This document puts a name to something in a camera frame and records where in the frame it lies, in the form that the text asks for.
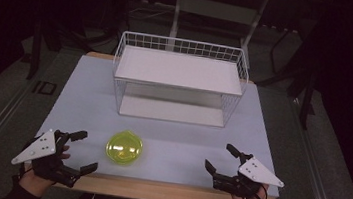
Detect white wire shelf rack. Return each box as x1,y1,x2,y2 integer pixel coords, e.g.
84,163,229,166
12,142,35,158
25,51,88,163
106,29,253,131

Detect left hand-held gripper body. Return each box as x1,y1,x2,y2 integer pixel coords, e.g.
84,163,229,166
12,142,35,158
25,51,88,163
8,123,86,190

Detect white cable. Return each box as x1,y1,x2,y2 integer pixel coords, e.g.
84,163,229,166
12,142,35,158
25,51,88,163
126,3,177,26

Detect white metal frame stand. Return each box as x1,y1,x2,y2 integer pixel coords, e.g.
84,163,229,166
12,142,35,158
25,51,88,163
167,0,271,63

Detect light grey table mat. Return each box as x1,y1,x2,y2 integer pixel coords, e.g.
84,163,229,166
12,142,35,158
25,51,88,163
33,50,293,198

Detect yellow-green translucent bowl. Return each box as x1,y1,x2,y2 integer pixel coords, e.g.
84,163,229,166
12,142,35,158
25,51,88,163
104,127,146,168

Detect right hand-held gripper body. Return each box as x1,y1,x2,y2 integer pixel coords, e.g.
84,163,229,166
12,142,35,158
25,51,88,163
210,149,289,199

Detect person's left hand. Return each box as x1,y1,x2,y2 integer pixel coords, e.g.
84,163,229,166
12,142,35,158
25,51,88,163
17,139,74,199

